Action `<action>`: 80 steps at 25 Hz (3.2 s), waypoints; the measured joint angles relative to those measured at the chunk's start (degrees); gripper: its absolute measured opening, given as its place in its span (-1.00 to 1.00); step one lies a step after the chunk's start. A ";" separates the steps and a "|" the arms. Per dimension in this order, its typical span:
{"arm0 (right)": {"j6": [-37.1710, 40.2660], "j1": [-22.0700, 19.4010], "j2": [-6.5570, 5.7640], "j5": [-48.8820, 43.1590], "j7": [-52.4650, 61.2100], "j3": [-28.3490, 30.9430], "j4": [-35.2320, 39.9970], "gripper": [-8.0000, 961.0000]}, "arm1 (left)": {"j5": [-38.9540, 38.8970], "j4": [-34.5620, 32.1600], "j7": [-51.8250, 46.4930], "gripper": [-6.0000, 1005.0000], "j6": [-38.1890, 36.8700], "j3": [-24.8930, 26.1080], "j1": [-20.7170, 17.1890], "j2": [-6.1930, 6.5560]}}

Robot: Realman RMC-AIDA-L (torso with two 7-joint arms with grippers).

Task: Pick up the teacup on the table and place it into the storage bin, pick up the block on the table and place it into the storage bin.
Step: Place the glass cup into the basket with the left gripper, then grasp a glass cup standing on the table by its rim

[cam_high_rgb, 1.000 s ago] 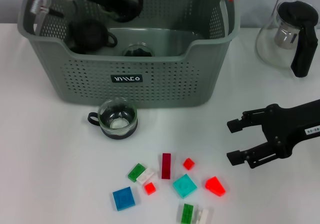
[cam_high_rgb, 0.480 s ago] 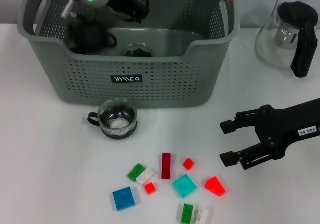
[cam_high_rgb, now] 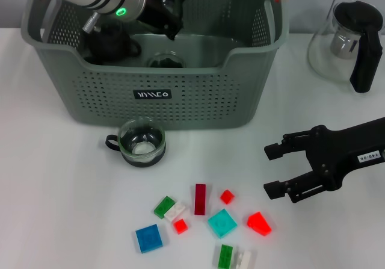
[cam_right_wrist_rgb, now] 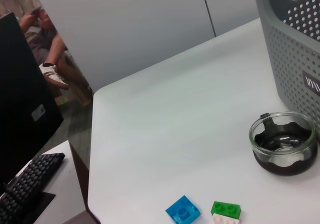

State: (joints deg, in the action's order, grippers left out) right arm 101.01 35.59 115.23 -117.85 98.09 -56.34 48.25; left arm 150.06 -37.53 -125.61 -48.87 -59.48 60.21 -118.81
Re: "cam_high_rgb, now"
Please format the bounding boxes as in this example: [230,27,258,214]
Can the grey perforated storage basket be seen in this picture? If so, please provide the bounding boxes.
[20,0,290,131]

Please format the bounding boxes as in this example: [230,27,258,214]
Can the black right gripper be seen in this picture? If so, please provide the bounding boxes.
[263,117,385,203]

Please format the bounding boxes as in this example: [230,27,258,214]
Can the cyan square toy plate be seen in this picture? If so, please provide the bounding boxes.
[207,208,238,240]

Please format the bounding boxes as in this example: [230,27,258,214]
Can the left arm cable with plug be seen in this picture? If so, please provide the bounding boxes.
[82,11,102,32]

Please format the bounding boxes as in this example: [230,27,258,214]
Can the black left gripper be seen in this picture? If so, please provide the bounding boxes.
[138,0,185,41]

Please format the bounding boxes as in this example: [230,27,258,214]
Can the glass teacup with black sleeve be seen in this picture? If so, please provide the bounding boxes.
[146,51,185,69]
[149,0,191,32]
[104,117,167,168]

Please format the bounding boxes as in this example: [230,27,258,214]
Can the red sloped toy brick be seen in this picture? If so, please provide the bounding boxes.
[246,211,273,237]

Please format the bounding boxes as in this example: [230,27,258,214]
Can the dark red long toy brick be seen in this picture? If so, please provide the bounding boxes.
[194,184,208,216]

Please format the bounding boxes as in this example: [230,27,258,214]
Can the black clay teapot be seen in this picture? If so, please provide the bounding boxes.
[83,20,143,65]

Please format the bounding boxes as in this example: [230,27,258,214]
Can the blue square toy plate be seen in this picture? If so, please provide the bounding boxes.
[134,223,165,254]

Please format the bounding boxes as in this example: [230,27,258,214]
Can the green toy brick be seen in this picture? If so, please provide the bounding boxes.
[153,196,177,220]
[217,244,237,269]

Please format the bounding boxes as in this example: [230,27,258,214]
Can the glass pitcher with black handle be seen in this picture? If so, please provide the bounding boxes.
[306,0,385,94]

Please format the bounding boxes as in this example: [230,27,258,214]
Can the small red toy brick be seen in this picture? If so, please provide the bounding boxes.
[220,190,235,205]
[173,218,189,235]

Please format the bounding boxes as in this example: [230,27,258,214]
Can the white toy brick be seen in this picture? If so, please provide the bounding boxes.
[236,250,253,269]
[164,202,186,223]

